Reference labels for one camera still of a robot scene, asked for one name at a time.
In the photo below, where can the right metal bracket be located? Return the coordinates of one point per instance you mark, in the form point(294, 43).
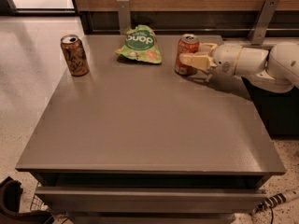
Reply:
point(257, 33)

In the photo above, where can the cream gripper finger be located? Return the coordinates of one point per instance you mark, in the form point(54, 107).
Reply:
point(197, 61)
point(207, 48)

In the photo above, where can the wire basket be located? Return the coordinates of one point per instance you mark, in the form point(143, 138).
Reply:
point(38, 205)

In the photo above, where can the metal bracket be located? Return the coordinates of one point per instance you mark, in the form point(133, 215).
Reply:
point(257, 33)
point(124, 15)

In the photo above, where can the grey cabinet drawer front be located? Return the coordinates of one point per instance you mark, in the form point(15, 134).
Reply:
point(126, 200)

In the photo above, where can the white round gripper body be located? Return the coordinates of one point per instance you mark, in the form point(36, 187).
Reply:
point(228, 60)

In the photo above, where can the brown patterned drink can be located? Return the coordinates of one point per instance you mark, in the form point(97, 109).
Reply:
point(74, 55)

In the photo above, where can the red coke can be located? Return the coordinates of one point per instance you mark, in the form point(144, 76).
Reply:
point(188, 43)

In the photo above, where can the left metal bracket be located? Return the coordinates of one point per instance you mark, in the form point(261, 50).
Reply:
point(124, 15)

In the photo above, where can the green rice chip bag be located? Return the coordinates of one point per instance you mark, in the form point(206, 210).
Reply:
point(140, 45)

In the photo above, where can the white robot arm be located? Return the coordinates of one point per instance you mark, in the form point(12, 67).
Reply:
point(275, 69)

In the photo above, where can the dark brown chair base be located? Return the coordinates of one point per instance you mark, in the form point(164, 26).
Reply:
point(10, 199)

